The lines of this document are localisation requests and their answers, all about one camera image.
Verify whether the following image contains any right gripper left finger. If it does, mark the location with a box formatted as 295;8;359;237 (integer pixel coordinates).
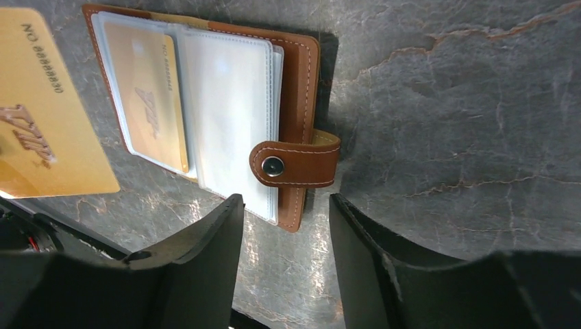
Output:
1;194;245;328

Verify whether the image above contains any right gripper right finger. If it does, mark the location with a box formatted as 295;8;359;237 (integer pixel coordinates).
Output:
329;193;580;328

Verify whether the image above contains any orange credit card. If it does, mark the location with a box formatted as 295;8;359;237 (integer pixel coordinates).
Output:
103;20;190;173
1;7;119;199

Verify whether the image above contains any brown leather card holder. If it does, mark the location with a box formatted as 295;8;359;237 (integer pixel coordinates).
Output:
82;3;341;232

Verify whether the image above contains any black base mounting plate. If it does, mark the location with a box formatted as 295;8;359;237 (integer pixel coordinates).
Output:
1;198;130;262

